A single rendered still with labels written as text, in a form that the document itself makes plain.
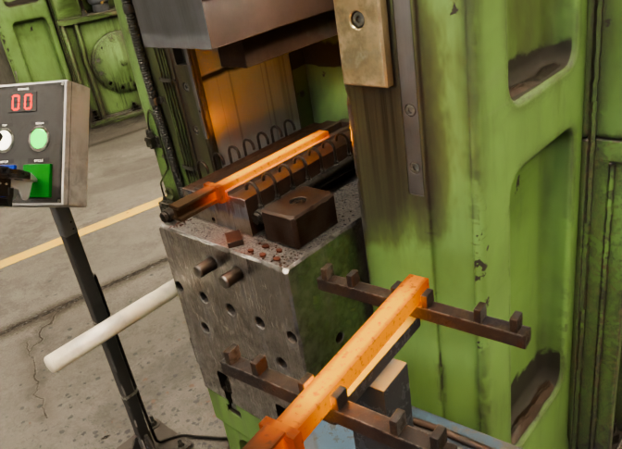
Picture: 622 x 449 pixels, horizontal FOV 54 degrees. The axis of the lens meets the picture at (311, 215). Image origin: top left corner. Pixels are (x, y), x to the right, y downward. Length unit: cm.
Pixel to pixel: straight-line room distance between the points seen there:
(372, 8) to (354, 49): 8
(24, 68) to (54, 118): 439
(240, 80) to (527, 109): 67
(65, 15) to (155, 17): 462
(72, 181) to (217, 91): 38
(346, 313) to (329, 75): 62
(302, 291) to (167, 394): 130
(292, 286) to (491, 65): 48
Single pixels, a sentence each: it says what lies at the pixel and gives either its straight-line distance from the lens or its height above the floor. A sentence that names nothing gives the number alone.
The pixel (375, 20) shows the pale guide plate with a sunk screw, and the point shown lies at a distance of 97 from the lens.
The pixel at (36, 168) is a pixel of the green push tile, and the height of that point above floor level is 103.
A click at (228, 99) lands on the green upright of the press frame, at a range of 143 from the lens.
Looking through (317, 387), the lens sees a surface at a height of 98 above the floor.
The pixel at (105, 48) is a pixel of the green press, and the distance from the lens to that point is 587.
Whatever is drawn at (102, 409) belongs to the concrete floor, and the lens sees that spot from 238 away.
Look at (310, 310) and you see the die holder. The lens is 113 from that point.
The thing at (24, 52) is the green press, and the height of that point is 75.
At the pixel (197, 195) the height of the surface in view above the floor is 101.
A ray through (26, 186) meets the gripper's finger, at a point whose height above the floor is 102.
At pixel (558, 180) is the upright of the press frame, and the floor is 88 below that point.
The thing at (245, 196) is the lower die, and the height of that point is 99.
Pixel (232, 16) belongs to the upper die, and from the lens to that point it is 109.
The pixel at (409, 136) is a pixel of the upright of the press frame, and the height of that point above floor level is 110.
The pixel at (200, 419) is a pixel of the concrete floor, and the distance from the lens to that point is 219.
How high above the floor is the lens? 145
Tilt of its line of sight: 26 degrees down
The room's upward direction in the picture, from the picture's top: 9 degrees counter-clockwise
